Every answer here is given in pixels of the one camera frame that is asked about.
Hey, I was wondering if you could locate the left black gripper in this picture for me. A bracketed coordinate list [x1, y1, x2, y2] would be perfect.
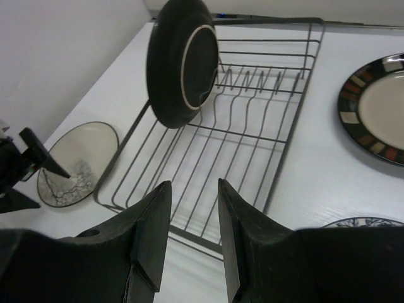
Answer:
[0, 128, 70, 214]

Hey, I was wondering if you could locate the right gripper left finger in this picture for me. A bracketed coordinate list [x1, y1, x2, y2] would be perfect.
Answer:
[61, 181, 172, 302]

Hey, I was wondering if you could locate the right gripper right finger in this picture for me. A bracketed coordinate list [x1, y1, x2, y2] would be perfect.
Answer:
[218, 179, 303, 302]

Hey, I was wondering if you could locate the tree pattern cream plate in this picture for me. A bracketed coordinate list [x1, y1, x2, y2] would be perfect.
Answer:
[37, 121, 119, 208]

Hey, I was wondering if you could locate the brown rimmed cream plate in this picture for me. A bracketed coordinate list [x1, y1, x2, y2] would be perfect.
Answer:
[146, 1, 219, 129]

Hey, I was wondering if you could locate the blue floral pattern plate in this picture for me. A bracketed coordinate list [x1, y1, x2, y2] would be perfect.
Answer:
[323, 217, 403, 228]

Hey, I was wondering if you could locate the black striped rim plate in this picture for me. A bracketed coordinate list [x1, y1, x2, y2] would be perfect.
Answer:
[337, 54, 403, 166]

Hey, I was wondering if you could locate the grey wire dish rack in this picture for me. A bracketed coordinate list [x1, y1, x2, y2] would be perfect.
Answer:
[93, 18, 326, 259]

